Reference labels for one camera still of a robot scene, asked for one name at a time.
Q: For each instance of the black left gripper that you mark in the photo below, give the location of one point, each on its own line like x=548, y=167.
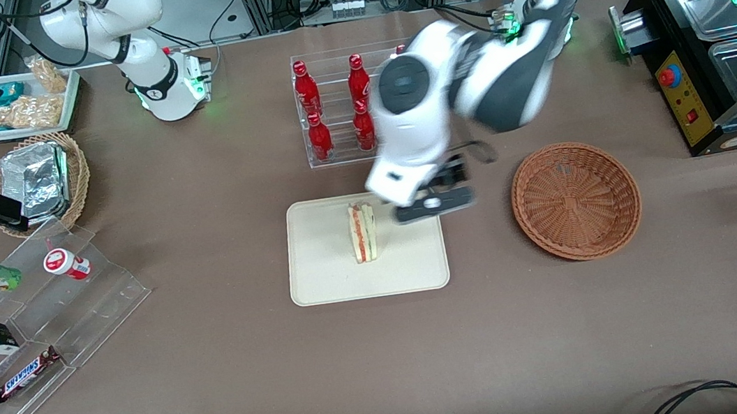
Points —
x=451, y=173

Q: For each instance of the triangular sandwich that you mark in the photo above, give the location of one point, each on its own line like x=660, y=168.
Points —
x=363, y=232

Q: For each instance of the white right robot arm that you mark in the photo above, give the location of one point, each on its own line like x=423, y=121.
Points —
x=106, y=14

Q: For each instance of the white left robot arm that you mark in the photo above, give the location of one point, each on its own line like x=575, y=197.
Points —
x=507, y=77

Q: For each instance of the light tan wicker basket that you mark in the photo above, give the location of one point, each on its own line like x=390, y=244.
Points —
x=77, y=172

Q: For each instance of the round brown wicker basket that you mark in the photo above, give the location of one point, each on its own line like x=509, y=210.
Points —
x=575, y=199

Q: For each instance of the cream plastic serving tray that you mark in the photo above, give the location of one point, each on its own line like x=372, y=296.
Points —
x=318, y=255

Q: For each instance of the red white-lidded cup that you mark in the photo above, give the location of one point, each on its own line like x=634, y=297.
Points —
x=62, y=262

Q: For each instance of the red cola bottle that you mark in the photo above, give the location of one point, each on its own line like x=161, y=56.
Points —
x=359, y=85
x=400, y=49
x=364, y=130
x=320, y=141
x=307, y=91

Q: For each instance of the clear peanut snack bag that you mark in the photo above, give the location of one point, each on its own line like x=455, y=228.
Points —
x=19, y=114
x=48, y=74

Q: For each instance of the teal snack packet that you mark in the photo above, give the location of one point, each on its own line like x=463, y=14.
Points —
x=2, y=94

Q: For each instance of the clear acrylic bottle rack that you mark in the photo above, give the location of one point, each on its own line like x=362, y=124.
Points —
x=334, y=98

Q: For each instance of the clear acrylic stepped display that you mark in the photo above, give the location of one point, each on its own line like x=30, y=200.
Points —
x=92, y=304

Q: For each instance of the Snickers chocolate bar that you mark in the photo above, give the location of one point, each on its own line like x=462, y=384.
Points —
x=27, y=375

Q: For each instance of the white power strip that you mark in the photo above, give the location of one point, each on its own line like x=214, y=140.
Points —
x=348, y=8

